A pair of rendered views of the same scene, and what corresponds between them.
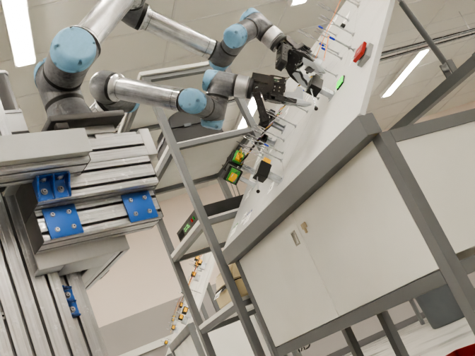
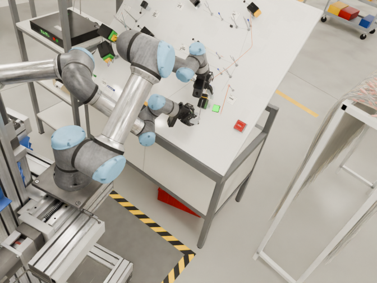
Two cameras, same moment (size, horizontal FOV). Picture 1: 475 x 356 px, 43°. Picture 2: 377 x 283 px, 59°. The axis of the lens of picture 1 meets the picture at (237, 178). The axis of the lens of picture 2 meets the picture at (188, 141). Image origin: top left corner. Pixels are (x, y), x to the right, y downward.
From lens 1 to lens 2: 2.04 m
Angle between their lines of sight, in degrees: 67
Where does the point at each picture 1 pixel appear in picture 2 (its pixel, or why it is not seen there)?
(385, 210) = (200, 189)
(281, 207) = not seen: hidden behind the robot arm
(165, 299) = not seen: outside the picture
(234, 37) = (185, 80)
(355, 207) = (186, 172)
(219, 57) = not seen: hidden behind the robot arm
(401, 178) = (217, 195)
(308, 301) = (128, 151)
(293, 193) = (157, 140)
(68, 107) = (82, 177)
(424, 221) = (213, 208)
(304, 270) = (135, 146)
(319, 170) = (182, 156)
